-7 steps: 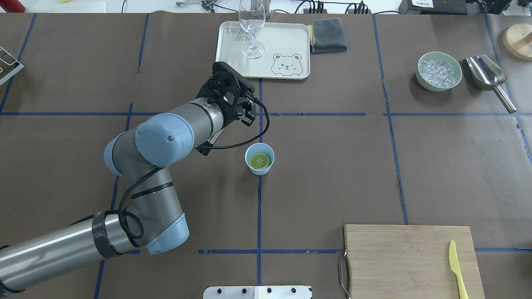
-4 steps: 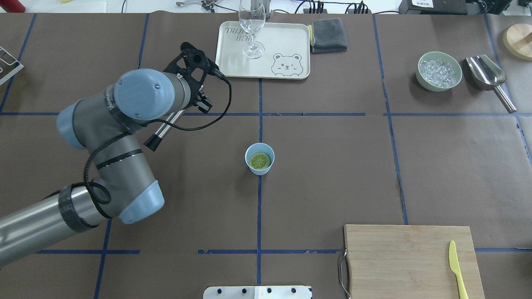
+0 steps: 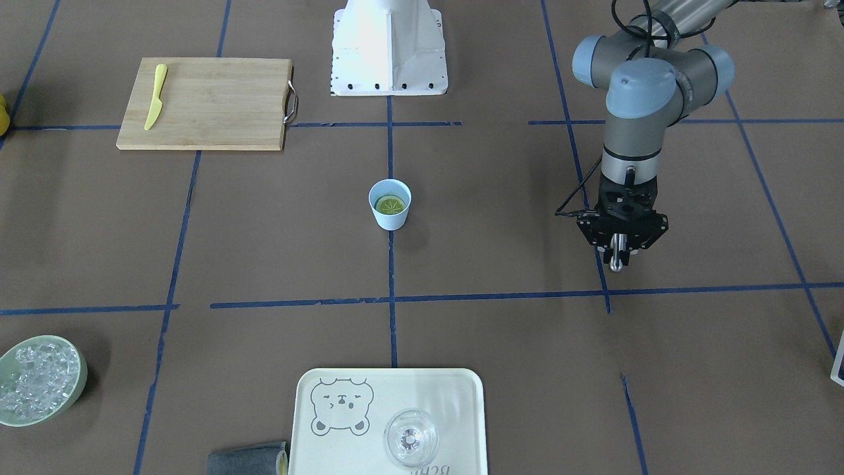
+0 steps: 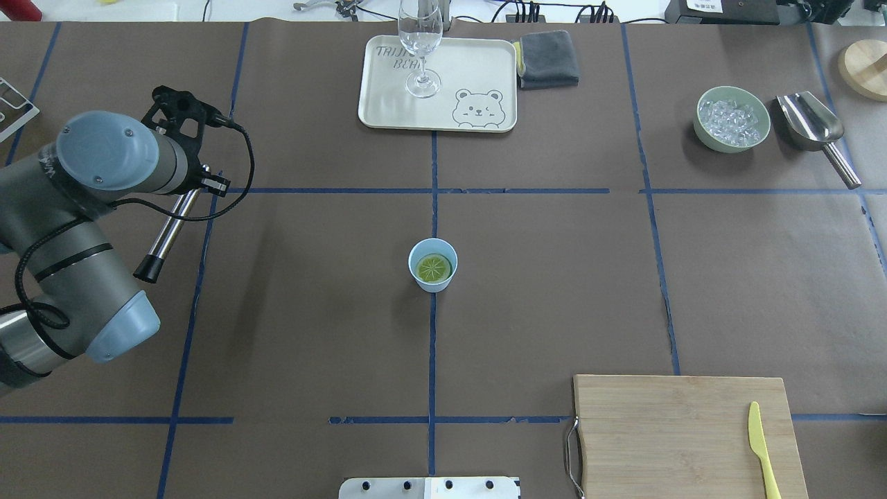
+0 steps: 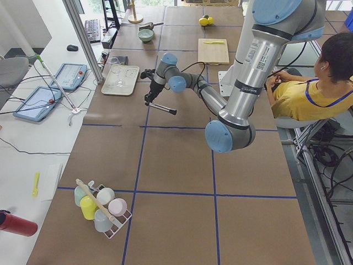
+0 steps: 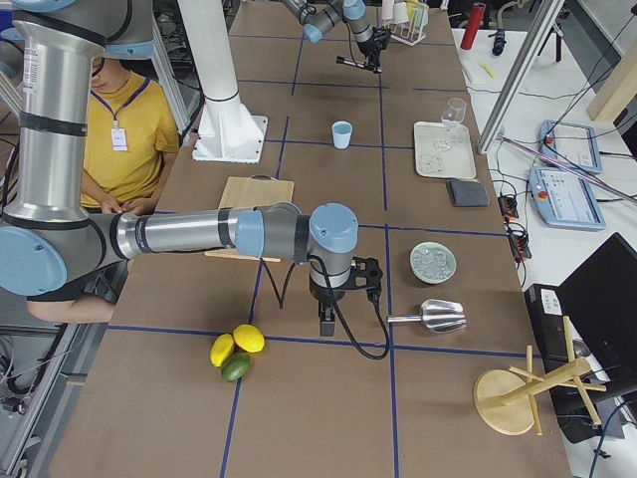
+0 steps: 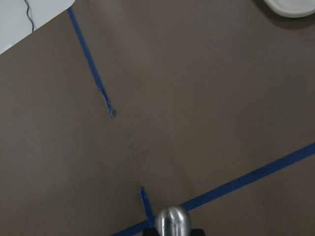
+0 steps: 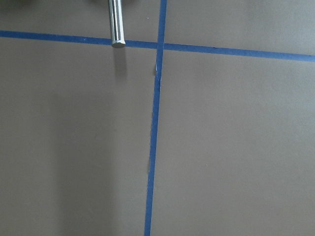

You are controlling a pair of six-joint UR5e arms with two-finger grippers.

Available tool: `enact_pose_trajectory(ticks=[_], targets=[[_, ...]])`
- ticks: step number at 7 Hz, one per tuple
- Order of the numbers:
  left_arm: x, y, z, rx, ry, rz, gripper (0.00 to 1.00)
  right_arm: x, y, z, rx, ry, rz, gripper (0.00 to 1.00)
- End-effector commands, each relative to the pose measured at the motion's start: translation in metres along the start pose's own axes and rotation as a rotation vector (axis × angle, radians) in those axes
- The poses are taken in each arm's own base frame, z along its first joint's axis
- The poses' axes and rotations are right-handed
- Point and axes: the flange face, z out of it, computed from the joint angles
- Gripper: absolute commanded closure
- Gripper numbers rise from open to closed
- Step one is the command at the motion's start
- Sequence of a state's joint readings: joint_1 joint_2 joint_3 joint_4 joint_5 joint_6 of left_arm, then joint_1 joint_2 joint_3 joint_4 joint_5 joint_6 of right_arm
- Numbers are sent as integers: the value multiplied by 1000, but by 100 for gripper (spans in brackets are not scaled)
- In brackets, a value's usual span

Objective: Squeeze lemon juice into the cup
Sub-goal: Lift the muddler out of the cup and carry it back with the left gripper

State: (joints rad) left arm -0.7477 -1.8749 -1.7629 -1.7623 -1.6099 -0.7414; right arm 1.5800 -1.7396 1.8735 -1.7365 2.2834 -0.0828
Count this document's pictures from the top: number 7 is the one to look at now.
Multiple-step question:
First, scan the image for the steel muddler with black tip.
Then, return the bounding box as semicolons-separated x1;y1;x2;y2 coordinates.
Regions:
155;206;192;236

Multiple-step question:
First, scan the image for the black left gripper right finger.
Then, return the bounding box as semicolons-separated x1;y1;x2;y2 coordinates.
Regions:
190;229;205;236

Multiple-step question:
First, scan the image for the cream bear tray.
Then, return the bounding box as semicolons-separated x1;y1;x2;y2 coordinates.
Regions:
263;0;315;18

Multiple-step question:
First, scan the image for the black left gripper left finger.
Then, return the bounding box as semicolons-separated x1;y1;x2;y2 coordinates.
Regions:
143;228;158;236

